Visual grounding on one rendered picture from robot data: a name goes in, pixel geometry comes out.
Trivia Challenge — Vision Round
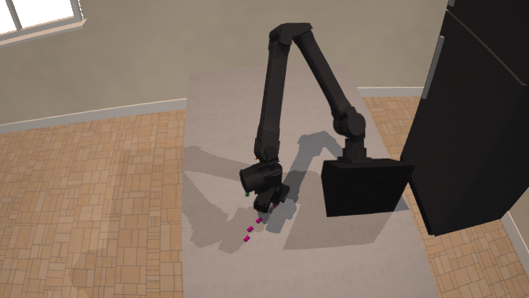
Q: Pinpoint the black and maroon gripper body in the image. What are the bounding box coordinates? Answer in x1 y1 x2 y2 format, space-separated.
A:
254 183 290 204

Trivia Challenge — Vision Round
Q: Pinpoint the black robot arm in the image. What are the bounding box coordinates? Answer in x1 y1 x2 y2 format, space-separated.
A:
239 23 372 213

